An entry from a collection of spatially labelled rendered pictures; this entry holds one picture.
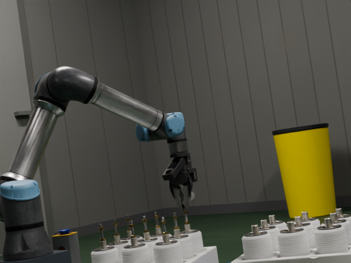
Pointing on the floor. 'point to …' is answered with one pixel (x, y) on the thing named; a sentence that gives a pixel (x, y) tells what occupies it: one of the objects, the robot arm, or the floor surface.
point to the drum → (306, 169)
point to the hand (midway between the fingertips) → (183, 206)
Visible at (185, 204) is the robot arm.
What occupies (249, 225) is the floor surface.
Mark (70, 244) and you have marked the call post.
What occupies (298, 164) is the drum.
